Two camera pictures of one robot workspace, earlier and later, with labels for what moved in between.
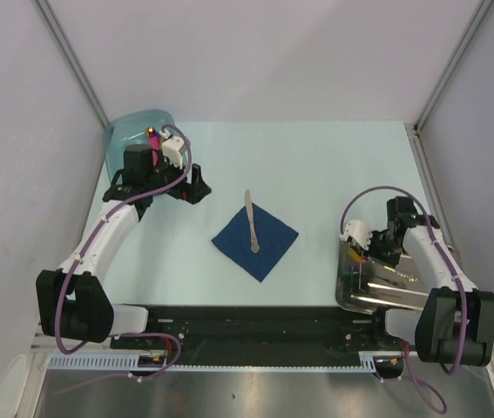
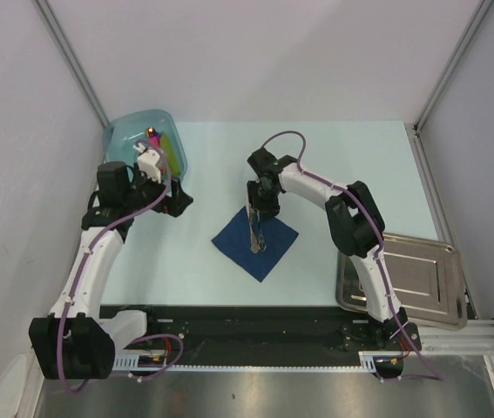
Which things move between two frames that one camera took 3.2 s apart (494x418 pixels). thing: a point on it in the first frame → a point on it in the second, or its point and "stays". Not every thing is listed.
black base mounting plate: (265, 329) stays
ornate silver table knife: (254, 246) stays
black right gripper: (391, 260) → (270, 209)
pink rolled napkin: (154, 144) stays
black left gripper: (192, 192) → (175, 205)
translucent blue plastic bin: (131, 129) stays
